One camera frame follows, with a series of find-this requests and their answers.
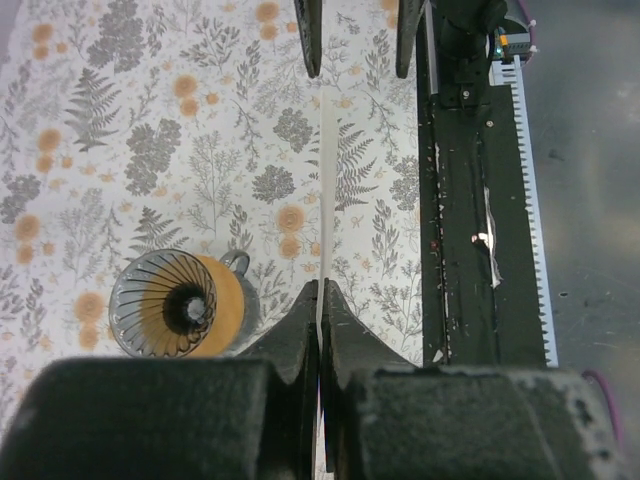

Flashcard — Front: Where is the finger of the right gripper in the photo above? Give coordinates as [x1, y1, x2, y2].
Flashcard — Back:
[395, 0, 426, 79]
[293, 0, 322, 79]

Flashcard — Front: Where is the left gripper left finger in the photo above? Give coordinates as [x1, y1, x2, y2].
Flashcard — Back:
[1, 281, 319, 479]

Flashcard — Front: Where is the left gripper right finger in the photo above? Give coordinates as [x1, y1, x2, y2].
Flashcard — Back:
[320, 281, 628, 479]

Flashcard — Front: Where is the beige paper coffee filter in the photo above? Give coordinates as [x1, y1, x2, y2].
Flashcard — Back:
[315, 87, 338, 474]

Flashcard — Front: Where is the wooden dripper ring holder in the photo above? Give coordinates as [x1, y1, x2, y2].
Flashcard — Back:
[139, 253, 247, 359]

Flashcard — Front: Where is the grey glass dripper cone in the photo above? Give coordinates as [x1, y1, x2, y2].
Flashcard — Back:
[109, 249, 217, 358]

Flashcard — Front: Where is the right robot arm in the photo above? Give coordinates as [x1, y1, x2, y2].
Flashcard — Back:
[395, 1, 508, 108]

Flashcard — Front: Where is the glass measuring pitcher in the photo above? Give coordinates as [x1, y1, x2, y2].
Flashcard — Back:
[220, 249, 260, 357]

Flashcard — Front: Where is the floral patterned table mat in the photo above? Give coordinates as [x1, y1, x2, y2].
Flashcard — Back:
[1, 1, 422, 424]

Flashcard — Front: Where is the white slotted cable duct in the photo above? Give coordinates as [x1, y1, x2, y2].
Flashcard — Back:
[492, 55, 559, 367]

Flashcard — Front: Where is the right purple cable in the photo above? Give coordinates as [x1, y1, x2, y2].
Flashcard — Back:
[509, 0, 541, 61]

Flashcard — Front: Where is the purple cable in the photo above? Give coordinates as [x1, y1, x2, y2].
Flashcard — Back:
[509, 0, 541, 61]
[582, 368, 626, 446]

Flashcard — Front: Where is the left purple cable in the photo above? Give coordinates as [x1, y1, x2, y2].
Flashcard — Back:
[582, 368, 626, 446]

